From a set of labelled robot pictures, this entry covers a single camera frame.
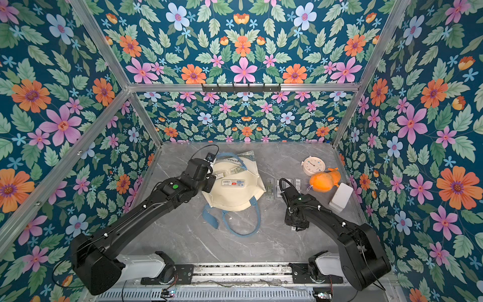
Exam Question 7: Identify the cream canvas tote bag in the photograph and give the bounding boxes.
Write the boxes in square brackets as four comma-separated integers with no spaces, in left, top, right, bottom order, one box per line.
[202,150,266,238]

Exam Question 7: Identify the clear compass set case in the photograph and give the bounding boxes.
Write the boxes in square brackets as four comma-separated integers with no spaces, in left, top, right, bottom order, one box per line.
[264,177,275,201]

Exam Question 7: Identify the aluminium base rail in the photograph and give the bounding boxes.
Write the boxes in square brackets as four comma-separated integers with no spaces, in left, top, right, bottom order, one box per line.
[84,261,401,289]

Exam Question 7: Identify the pink round alarm clock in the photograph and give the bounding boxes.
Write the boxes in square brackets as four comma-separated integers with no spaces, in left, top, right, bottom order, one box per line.
[301,156,326,176]

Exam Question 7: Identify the orange plush toy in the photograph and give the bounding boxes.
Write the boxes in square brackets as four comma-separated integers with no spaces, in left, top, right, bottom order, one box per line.
[309,168,342,193]

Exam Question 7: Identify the black hook rail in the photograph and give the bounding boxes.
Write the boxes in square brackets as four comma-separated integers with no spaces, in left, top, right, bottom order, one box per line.
[201,84,282,93]

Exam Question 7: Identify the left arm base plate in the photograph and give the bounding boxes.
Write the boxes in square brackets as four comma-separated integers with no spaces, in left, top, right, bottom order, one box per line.
[141,264,194,286]

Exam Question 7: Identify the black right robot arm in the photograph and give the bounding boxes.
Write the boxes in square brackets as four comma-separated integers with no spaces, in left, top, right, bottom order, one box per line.
[281,185,391,291]

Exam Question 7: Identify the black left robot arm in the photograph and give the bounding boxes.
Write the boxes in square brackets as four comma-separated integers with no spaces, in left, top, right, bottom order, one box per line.
[70,153,216,296]

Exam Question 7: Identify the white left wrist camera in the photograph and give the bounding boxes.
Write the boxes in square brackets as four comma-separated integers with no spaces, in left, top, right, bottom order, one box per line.
[205,152,216,163]

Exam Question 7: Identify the white slotted cable duct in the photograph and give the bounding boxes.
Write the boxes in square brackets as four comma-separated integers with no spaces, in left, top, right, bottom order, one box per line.
[95,288,315,301]

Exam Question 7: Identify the white rectangular box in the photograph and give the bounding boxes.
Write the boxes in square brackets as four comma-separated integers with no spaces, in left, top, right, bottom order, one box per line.
[328,183,353,213]

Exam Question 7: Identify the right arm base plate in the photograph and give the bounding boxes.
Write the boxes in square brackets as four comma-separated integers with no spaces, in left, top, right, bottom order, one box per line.
[289,263,344,285]

